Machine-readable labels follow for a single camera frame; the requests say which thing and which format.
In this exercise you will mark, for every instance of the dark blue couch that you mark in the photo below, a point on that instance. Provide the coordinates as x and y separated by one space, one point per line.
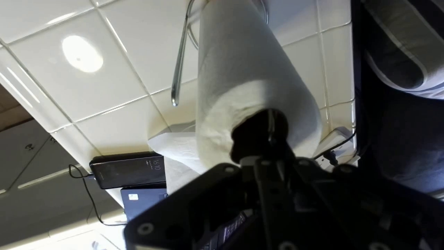
397 138

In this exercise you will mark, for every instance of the white power strip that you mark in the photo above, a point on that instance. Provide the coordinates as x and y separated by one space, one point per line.
340 143

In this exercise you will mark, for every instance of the striped grey white pillow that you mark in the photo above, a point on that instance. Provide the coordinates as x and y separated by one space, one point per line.
403 45

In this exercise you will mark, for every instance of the white paper napkin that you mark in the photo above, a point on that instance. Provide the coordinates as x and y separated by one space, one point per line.
175 154

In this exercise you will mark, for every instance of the white paper towel roll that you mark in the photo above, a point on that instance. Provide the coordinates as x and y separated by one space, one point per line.
240 59
178 69

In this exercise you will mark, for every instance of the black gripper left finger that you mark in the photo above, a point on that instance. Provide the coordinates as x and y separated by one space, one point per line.
203 208

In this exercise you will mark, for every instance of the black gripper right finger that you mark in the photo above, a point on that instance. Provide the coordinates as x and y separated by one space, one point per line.
351 212

